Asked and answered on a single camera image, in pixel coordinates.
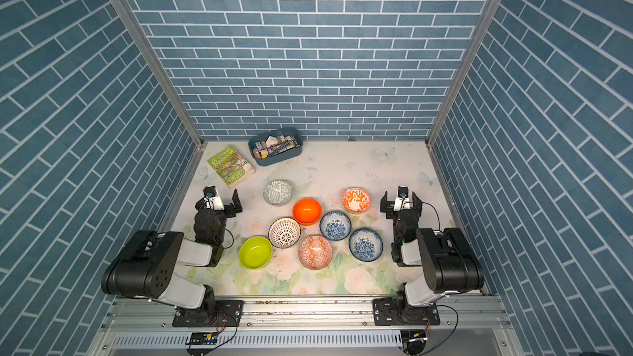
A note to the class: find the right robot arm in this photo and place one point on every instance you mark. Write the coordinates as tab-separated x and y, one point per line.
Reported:
449	266

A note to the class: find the blue floral bowl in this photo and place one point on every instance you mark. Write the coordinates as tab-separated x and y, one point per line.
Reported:
365	244
335	226

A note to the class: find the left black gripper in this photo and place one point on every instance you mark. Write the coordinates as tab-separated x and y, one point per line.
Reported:
230	209

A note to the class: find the white vent strip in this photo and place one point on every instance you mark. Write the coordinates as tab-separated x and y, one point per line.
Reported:
263	339

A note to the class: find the brown lattice bowl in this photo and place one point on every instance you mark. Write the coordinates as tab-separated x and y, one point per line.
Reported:
284	233

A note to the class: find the green patterned bowl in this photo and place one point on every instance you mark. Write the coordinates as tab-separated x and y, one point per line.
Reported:
278	193

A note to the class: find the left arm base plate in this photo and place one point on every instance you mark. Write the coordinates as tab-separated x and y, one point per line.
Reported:
217	313

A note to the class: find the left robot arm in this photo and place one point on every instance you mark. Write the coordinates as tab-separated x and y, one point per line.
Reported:
145	266

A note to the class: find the aluminium rail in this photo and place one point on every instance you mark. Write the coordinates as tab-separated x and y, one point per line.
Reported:
298	313

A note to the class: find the green paperback book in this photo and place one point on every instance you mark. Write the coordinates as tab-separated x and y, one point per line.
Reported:
231	166

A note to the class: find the orange white floral bowl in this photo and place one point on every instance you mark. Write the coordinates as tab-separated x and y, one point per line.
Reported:
356	200

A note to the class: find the right circuit board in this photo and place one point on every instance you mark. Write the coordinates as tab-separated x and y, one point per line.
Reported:
413	342

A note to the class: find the orange geometric pattern bowl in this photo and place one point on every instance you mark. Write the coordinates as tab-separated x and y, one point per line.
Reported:
315	253

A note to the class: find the left circuit board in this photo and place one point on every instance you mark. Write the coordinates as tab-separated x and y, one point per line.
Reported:
203	339

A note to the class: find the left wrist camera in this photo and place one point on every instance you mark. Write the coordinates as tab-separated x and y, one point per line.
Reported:
213	198

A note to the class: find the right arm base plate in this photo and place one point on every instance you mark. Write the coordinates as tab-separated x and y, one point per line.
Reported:
393	311

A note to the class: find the teal plastic bin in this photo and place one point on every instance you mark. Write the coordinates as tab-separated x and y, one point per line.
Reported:
285	131

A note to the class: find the lime green bowl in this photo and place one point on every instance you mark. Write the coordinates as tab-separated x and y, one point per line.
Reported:
255	253

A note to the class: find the items in bin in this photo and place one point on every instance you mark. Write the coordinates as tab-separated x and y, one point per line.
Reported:
274	146

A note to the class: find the circuit board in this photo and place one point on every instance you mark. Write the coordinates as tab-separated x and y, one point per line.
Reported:
413	342
203	339

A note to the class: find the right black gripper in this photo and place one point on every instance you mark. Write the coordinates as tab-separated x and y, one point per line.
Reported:
400	213

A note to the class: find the plain orange bowl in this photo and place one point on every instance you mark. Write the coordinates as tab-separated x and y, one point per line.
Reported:
307	212

